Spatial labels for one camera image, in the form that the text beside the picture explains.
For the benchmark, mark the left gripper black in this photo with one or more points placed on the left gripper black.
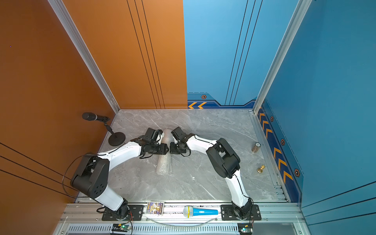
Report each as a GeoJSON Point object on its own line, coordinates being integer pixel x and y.
{"type": "Point", "coordinates": [163, 151]}

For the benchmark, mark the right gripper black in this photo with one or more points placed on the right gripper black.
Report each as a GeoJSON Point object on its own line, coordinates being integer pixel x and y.
{"type": "Point", "coordinates": [172, 150]}

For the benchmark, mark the clear bubble wrap sheet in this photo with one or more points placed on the clear bubble wrap sheet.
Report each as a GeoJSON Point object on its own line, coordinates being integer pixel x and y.
{"type": "Point", "coordinates": [164, 161]}

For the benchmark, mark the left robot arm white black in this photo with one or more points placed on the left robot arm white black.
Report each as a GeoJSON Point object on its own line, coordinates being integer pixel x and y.
{"type": "Point", "coordinates": [91, 175]}

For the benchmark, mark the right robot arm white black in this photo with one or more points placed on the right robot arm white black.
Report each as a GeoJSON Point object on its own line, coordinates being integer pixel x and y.
{"type": "Point", "coordinates": [225, 162]}

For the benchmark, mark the black microphone on stand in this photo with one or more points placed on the black microphone on stand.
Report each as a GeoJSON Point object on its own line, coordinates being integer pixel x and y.
{"type": "Point", "coordinates": [116, 138]}

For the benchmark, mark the colourful card box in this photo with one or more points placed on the colourful card box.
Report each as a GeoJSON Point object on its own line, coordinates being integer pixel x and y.
{"type": "Point", "coordinates": [156, 208]}

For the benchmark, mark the blue toy microphone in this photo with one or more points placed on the blue toy microphone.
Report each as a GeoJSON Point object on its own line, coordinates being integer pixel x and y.
{"type": "Point", "coordinates": [190, 211]}

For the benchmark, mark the brown cylindrical can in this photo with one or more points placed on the brown cylindrical can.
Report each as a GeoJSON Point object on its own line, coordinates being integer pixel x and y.
{"type": "Point", "coordinates": [256, 147]}

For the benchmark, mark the small brass bell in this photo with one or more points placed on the small brass bell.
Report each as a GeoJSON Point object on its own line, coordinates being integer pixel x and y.
{"type": "Point", "coordinates": [260, 169]}

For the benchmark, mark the left green circuit board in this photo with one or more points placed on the left green circuit board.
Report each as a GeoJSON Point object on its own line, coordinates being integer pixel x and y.
{"type": "Point", "coordinates": [119, 228]}

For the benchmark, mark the green circuit board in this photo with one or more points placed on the green circuit board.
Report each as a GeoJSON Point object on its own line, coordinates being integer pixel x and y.
{"type": "Point", "coordinates": [119, 228]}
{"type": "Point", "coordinates": [245, 229]}

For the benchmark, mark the right green circuit board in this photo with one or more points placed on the right green circuit board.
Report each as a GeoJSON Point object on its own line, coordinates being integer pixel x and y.
{"type": "Point", "coordinates": [245, 229]}

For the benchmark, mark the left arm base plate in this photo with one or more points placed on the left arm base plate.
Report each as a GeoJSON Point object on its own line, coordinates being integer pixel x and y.
{"type": "Point", "coordinates": [125, 213]}

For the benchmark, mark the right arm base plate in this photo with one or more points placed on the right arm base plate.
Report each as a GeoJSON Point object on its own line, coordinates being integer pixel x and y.
{"type": "Point", "coordinates": [232, 212]}

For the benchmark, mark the aluminium front rail frame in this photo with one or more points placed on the aluminium front rail frame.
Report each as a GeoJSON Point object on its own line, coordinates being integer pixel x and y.
{"type": "Point", "coordinates": [278, 218]}

